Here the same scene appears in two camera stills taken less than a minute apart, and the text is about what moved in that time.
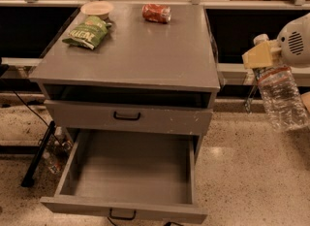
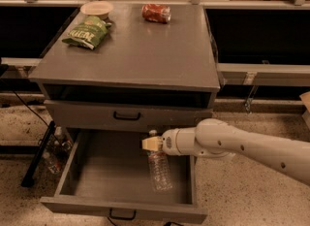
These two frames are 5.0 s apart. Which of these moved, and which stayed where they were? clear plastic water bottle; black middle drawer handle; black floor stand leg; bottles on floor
Moved: clear plastic water bottle
Stayed: bottles on floor; black middle drawer handle; black floor stand leg
